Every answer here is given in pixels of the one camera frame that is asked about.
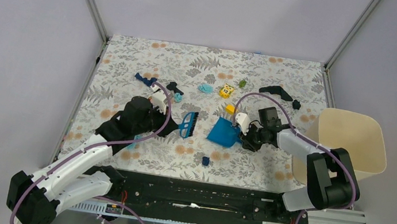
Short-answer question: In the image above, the dark blue paper scrap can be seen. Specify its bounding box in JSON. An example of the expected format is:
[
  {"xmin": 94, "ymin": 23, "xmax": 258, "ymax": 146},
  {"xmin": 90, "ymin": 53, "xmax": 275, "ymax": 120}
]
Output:
[{"xmin": 201, "ymin": 156, "xmax": 211, "ymax": 167}]

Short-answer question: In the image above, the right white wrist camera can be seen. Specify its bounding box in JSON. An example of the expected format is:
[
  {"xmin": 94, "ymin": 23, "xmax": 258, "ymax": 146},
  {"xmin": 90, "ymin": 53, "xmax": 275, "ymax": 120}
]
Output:
[{"xmin": 235, "ymin": 112, "xmax": 251, "ymax": 136}]

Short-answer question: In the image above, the beige waste bin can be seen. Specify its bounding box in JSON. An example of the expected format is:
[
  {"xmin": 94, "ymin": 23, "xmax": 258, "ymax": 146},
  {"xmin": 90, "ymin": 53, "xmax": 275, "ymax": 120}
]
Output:
[{"xmin": 296, "ymin": 108, "xmax": 387, "ymax": 181}]

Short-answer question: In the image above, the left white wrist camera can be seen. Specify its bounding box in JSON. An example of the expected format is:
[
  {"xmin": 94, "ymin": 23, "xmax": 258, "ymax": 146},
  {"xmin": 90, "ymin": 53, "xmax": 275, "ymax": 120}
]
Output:
[{"xmin": 149, "ymin": 85, "xmax": 168, "ymax": 115}]

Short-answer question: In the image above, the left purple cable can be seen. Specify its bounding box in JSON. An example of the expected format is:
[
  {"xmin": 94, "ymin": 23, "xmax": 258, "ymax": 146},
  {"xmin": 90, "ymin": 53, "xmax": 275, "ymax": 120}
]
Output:
[{"xmin": 9, "ymin": 65, "xmax": 176, "ymax": 224}]

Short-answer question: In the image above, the floral tablecloth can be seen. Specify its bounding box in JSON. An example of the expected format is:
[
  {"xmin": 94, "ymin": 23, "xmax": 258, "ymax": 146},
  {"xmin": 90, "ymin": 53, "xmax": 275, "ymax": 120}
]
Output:
[{"xmin": 57, "ymin": 35, "xmax": 327, "ymax": 192}]

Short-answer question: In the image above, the black paper scrap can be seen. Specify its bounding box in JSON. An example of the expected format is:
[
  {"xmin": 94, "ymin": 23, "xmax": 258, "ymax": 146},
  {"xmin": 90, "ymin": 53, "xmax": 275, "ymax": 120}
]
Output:
[
  {"xmin": 292, "ymin": 99, "xmax": 301, "ymax": 110},
  {"xmin": 166, "ymin": 82, "xmax": 184, "ymax": 95}
]

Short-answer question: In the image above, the green paper scrap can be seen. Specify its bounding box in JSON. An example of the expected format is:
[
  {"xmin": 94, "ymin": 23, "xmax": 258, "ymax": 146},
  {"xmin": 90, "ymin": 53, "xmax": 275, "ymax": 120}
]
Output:
[{"xmin": 238, "ymin": 80, "xmax": 247, "ymax": 88}]

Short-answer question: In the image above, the long dark blue scrap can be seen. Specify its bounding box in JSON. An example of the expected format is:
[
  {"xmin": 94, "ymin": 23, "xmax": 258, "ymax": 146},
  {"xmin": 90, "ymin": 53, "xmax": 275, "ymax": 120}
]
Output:
[{"xmin": 134, "ymin": 73, "xmax": 157, "ymax": 87}]

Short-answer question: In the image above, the purple cable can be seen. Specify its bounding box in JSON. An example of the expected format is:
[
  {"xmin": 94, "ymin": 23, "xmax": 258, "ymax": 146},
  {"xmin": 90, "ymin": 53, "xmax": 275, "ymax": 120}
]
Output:
[
  {"xmin": 222, "ymin": 90, "xmax": 371, "ymax": 219},
  {"xmin": 9, "ymin": 65, "xmax": 176, "ymax": 224}
]

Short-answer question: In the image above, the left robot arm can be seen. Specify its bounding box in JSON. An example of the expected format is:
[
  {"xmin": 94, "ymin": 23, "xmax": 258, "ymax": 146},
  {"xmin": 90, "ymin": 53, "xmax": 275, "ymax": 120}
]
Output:
[{"xmin": 6, "ymin": 96, "xmax": 179, "ymax": 224}]

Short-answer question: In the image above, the blue hand brush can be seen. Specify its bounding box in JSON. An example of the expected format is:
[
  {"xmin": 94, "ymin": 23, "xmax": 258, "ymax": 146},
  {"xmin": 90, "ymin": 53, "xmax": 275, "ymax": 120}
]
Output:
[{"xmin": 178, "ymin": 111, "xmax": 199, "ymax": 139}]

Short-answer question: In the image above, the yellow toy brick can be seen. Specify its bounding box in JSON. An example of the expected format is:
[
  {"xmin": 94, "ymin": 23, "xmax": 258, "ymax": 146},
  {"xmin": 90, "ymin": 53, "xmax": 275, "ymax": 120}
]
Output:
[{"xmin": 225, "ymin": 104, "xmax": 237, "ymax": 115}]

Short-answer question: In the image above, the yellow number block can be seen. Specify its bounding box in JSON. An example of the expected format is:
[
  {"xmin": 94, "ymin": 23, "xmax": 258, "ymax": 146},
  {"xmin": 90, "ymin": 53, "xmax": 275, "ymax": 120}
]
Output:
[{"xmin": 218, "ymin": 83, "xmax": 235, "ymax": 99}]

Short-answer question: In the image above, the small teal paper scrap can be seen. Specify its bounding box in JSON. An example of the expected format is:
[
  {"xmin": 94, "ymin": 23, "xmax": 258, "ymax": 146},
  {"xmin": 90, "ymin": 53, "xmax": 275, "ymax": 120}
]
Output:
[{"xmin": 173, "ymin": 92, "xmax": 183, "ymax": 103}]

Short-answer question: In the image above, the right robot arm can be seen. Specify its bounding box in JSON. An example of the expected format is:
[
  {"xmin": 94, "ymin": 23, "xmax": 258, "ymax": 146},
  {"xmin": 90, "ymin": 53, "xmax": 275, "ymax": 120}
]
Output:
[{"xmin": 234, "ymin": 107, "xmax": 360, "ymax": 223}]

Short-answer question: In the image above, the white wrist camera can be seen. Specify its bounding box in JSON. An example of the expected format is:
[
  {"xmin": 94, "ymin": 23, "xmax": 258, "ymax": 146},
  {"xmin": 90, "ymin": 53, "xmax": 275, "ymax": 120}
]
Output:
[
  {"xmin": 149, "ymin": 85, "xmax": 168, "ymax": 115},
  {"xmin": 235, "ymin": 112, "xmax": 251, "ymax": 136}
]

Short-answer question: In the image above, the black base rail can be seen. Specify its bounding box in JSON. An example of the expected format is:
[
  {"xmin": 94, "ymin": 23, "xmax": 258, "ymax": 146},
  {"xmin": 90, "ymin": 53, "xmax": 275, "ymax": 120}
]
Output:
[{"xmin": 85, "ymin": 166, "xmax": 309, "ymax": 224}]

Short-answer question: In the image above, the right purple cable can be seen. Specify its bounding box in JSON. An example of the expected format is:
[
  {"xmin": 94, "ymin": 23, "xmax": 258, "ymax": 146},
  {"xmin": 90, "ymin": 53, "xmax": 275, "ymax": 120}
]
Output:
[{"xmin": 222, "ymin": 90, "xmax": 371, "ymax": 219}]

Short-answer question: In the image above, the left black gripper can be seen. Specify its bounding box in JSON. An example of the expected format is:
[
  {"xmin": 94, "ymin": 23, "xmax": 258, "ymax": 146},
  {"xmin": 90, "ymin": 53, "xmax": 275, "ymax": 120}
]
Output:
[{"xmin": 133, "ymin": 99, "xmax": 181, "ymax": 140}]

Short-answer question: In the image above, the blue dustpan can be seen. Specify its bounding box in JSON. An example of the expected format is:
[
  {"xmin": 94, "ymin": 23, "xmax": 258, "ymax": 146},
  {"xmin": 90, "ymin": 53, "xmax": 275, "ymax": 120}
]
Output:
[{"xmin": 207, "ymin": 117, "xmax": 242, "ymax": 148}]

